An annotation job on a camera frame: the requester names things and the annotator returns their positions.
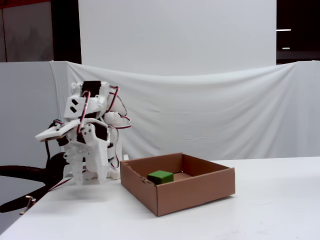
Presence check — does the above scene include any green cube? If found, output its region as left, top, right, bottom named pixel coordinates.
left=146, top=170, right=175, bottom=186

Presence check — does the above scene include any grey metal door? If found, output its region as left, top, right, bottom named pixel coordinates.
left=0, top=0, right=55, bottom=63

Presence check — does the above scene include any thin gripper servo wire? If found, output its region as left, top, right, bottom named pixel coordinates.
left=76, top=90, right=91, bottom=137

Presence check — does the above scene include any white backdrop panel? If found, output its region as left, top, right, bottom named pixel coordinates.
left=78, top=0, right=278, bottom=77

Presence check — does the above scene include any brown cardboard box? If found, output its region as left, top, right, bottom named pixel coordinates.
left=119, top=152, right=236, bottom=218

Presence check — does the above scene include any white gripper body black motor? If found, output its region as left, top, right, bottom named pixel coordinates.
left=65, top=119, right=111, bottom=149

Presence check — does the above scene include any red white base cable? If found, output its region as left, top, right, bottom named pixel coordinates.
left=47, top=174, right=76, bottom=193

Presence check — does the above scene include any table clamp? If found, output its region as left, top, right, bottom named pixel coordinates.
left=19, top=195, right=37, bottom=216

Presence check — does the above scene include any white draped cloth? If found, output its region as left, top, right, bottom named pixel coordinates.
left=49, top=59, right=320, bottom=161

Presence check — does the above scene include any thick black camera cable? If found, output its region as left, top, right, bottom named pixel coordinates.
left=44, top=119, right=63, bottom=171

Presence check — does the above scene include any thin arm servo wire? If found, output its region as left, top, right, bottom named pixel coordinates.
left=106, top=85, right=133, bottom=131

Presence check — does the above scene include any white partition panel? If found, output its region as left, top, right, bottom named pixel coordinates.
left=0, top=61, right=63, bottom=167

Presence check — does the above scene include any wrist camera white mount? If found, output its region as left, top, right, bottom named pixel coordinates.
left=34, top=120, right=85, bottom=149

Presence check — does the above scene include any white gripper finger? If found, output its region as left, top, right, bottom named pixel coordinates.
left=81, top=124, right=110, bottom=185
left=63, top=143, right=88, bottom=187

